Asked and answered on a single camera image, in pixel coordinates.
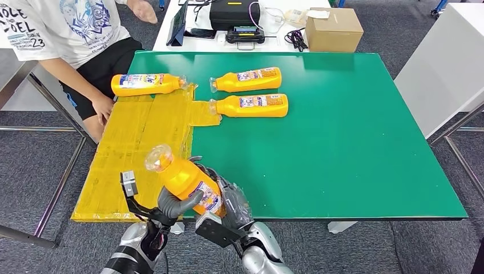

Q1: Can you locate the person's left hand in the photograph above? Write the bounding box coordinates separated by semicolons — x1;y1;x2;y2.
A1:
128;0;159;25

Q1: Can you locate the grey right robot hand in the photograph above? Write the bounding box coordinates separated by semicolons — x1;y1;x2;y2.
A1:
205;166;253;231

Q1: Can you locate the person's right hand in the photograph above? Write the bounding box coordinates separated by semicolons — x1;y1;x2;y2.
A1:
91;94;115;126

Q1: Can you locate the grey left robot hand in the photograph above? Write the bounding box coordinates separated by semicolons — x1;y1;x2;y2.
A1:
156;155;207;220

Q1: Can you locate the orange detergent bottle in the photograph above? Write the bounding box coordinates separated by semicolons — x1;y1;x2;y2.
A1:
144;144;227;218
208;94;289;118
209;67;283;94
110;74;188;97

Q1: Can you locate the tablet in dark folio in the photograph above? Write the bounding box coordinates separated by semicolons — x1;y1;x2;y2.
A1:
166;2;189;47

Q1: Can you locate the yellow taped cardboard mat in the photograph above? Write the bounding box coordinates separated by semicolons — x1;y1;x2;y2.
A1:
70;83;222;223

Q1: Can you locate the black smartphone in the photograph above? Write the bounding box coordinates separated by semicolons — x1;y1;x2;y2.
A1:
184;28;217;40

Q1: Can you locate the person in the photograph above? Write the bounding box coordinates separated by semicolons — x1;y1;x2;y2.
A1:
0;0;159;143

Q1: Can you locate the black case with yellow stripe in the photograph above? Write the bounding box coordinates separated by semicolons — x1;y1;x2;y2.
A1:
209;0;261;32

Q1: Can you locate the steel table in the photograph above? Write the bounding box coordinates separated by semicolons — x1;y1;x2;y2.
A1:
0;58;100;251

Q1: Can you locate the black handheld device with screen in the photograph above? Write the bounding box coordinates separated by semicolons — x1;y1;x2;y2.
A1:
225;25;265;51

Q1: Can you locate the white desk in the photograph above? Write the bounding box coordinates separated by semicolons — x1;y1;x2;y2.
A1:
152;0;332;54

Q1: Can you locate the clear plastic bag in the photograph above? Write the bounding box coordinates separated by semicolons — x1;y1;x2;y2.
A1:
284;9;308;27

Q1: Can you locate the brown cardboard box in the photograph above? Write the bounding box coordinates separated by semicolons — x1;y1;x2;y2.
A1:
305;7;365;53

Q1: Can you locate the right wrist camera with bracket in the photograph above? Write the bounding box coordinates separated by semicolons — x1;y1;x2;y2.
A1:
195;211;244;248

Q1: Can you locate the thin black cable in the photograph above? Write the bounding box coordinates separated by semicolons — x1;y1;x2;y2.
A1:
192;0;215;23

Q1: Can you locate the purple cable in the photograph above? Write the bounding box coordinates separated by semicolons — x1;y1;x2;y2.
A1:
248;2;264;31

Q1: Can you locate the white charger cable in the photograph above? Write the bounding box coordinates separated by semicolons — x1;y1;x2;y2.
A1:
264;6;286;24

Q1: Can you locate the coiled black cable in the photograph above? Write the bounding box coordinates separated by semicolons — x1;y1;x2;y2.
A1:
284;28;309;53

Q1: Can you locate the metal table frame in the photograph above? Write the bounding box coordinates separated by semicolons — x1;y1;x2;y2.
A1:
429;102;484;201

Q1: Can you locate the blue cart frame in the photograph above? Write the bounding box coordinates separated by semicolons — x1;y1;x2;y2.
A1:
430;0;450;18

